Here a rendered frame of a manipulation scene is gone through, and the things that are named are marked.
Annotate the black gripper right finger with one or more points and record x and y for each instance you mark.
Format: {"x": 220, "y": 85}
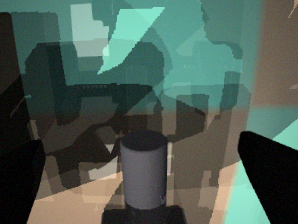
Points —
{"x": 272, "y": 169}

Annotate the grey cylinder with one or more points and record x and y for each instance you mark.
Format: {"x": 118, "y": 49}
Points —
{"x": 144, "y": 167}

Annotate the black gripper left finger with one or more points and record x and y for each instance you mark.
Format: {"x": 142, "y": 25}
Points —
{"x": 20, "y": 175}

